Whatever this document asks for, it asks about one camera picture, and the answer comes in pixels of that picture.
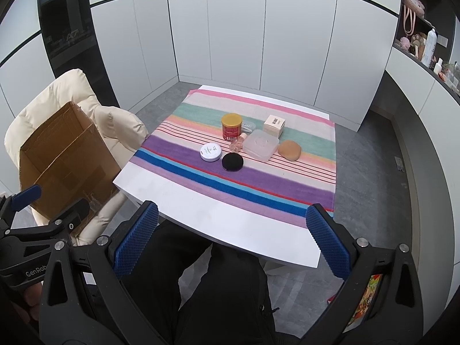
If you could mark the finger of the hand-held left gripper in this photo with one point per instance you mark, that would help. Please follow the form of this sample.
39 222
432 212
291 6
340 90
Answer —
27 194
72 215

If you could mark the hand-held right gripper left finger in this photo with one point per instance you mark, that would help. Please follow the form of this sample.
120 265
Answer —
138 237

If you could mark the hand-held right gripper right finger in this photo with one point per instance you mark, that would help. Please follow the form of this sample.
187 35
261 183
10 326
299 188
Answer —
329 244

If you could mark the brown cardboard box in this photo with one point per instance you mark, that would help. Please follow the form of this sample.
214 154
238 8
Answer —
72 161

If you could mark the tan makeup sponge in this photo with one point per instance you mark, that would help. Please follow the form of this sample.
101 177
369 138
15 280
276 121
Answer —
289 150

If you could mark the white round tin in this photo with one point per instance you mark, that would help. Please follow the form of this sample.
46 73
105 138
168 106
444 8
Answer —
210 151

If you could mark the clear plastic lidded container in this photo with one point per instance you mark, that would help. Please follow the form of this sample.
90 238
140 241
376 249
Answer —
260 145

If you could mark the black round compact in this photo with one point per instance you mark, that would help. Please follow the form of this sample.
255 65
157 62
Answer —
232 161

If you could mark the beige square carton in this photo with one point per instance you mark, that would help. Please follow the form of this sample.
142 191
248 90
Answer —
273 129

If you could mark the pink perfume bottle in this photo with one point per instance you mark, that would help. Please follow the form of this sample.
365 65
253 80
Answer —
237 145

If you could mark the red can with yellow lid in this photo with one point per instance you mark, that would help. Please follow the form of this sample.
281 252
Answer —
230 131

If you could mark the person's left hand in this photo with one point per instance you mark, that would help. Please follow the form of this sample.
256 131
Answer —
30 296

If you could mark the colourful snack packet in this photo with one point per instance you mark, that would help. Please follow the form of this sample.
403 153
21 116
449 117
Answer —
366 294

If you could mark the striped colourful cloth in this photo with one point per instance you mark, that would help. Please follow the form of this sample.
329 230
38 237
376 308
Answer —
251 183

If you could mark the cream padded chair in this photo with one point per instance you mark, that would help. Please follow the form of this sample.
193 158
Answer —
118 125

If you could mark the person's legs in black pants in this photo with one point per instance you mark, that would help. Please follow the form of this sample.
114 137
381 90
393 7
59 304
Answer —
222 294

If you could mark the floor socket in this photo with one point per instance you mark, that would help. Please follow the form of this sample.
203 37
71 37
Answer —
399 163

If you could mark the black glass panel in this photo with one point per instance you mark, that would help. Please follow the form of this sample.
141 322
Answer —
72 61

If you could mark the small white bottle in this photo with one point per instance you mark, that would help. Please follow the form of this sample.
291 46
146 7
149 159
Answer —
437 66

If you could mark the small pink plush toy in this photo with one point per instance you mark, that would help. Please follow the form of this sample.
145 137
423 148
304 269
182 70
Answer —
405 42

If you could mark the tall white bottle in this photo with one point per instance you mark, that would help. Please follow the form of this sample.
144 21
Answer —
429 48

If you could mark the paw-shaped plush toy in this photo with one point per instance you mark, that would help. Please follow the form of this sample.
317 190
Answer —
418 41

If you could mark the large pink plush toy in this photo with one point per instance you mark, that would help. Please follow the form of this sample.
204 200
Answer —
413 1

